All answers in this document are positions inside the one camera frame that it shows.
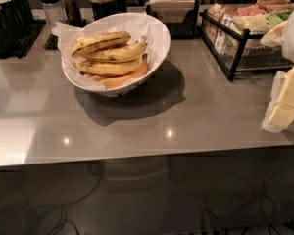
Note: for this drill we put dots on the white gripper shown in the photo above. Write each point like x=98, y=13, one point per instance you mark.
x=280, y=111

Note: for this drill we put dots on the spotted yellow banana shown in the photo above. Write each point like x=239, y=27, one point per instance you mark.
x=86, y=45

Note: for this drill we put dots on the white bowl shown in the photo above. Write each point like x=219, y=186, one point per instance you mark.
x=160, y=46

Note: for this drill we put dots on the bottom yellow banana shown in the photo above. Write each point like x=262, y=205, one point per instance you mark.
x=117, y=81

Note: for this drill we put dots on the black napkin holder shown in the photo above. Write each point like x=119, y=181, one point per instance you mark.
x=179, y=16

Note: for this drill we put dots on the pepper shaker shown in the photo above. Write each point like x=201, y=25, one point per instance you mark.
x=72, y=12

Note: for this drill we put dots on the salt shaker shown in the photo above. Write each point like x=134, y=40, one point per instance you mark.
x=53, y=11

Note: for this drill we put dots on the black rubber mat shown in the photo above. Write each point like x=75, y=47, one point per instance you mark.
x=23, y=45

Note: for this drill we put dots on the black round container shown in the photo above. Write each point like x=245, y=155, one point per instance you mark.
x=15, y=18

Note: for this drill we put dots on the black wire condiment rack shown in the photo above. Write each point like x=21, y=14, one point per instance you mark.
x=247, y=38

